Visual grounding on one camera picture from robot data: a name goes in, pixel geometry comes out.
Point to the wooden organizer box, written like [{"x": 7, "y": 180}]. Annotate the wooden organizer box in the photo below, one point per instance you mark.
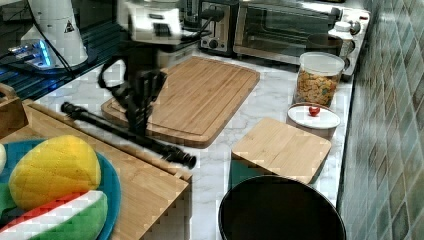
[{"x": 12, "y": 114}]

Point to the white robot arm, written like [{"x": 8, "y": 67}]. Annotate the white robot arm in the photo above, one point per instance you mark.
[{"x": 148, "y": 25}]

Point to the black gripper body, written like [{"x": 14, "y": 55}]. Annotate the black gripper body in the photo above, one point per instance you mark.
[{"x": 137, "y": 57}]

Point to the silver toaster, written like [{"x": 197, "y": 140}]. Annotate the silver toaster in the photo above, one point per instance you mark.
[{"x": 220, "y": 17}]

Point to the toy watermelon slice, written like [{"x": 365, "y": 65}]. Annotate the toy watermelon slice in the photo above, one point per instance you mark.
[{"x": 79, "y": 216}]

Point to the white cap bottle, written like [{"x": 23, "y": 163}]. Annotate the white cap bottle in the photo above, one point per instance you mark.
[{"x": 341, "y": 29}]

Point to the black drawer handle bar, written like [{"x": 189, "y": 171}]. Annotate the black drawer handle bar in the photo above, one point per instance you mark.
[{"x": 168, "y": 152}]

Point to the stainless toaster oven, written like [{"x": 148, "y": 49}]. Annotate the stainless toaster oven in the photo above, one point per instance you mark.
[{"x": 279, "y": 29}]

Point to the square bamboo lid container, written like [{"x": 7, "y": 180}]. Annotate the square bamboo lid container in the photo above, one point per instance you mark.
[{"x": 272, "y": 147}]

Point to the black round bowl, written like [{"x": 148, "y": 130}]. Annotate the black round bowl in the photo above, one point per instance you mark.
[{"x": 278, "y": 208}]

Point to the yellow toy fruit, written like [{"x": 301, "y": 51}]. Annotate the yellow toy fruit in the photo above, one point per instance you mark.
[{"x": 55, "y": 168}]

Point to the clear cereal jar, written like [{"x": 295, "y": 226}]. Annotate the clear cereal jar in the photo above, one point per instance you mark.
[{"x": 318, "y": 78}]

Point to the bamboo cutting board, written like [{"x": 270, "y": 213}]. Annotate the bamboo cutting board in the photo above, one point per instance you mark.
[{"x": 198, "y": 99}]

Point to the wooden drawer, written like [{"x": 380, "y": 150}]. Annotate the wooden drawer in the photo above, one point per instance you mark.
[{"x": 155, "y": 204}]

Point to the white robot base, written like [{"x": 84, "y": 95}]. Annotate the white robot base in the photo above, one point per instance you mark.
[{"x": 54, "y": 40}]

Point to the blue plate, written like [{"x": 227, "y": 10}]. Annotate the blue plate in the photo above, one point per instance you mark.
[{"x": 110, "y": 183}]

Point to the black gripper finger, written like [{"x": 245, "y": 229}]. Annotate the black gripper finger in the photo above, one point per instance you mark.
[
  {"x": 132, "y": 109},
  {"x": 148, "y": 91}
]

